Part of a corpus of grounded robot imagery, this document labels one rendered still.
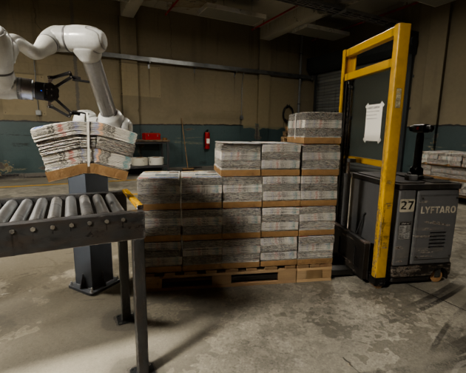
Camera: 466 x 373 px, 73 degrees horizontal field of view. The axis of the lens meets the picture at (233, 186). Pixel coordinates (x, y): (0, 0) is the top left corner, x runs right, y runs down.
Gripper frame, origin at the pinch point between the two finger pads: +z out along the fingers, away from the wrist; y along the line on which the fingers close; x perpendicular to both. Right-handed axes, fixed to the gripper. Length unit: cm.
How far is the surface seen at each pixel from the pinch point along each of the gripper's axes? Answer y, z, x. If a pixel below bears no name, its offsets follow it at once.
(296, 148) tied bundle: 16, 138, -16
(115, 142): 18.9, 11.4, 14.7
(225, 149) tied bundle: 21, 89, -33
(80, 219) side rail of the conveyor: 49, -3, 30
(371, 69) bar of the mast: -48, 193, -10
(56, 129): 15.2, -11.6, 14.5
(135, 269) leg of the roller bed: 73, 20, 31
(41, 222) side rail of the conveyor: 50, -16, 30
